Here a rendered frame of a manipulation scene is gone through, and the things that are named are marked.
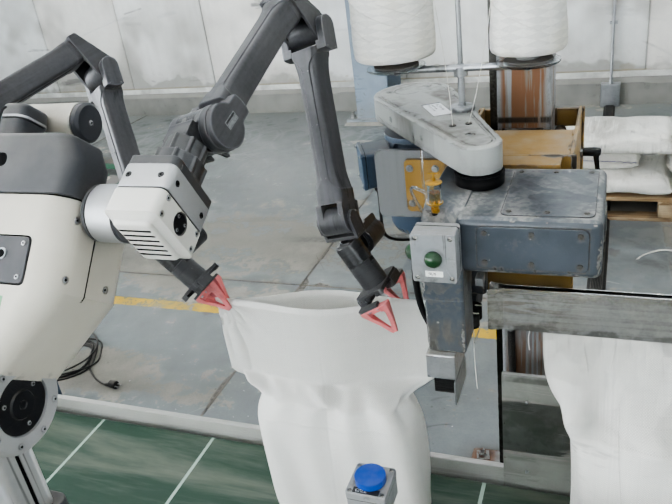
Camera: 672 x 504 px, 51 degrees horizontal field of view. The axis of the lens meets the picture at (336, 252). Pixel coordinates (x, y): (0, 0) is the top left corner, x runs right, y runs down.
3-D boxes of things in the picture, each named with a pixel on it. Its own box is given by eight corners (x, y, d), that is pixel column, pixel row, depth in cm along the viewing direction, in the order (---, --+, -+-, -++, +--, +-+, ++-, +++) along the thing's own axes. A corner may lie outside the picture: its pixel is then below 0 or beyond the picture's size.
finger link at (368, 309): (414, 313, 147) (389, 277, 145) (405, 332, 141) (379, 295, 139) (389, 324, 150) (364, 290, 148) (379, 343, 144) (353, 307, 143)
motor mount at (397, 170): (378, 218, 164) (371, 152, 157) (386, 207, 169) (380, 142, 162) (501, 222, 154) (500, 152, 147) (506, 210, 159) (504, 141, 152)
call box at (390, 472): (347, 514, 135) (344, 491, 132) (360, 484, 141) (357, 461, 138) (387, 522, 132) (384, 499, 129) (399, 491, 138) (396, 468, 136)
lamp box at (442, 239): (413, 281, 119) (408, 233, 114) (419, 268, 122) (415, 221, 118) (457, 284, 116) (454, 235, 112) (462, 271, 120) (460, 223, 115)
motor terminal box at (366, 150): (363, 202, 164) (358, 155, 159) (358, 186, 174) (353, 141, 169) (399, 196, 165) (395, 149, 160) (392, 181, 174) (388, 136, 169)
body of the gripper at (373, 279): (399, 271, 149) (379, 243, 148) (385, 295, 141) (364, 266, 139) (375, 282, 153) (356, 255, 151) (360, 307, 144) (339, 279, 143)
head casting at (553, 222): (426, 351, 130) (414, 203, 117) (453, 284, 150) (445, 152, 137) (599, 368, 119) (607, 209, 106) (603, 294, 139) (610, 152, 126)
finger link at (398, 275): (422, 296, 152) (398, 262, 151) (414, 313, 147) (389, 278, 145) (398, 307, 156) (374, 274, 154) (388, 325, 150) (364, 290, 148)
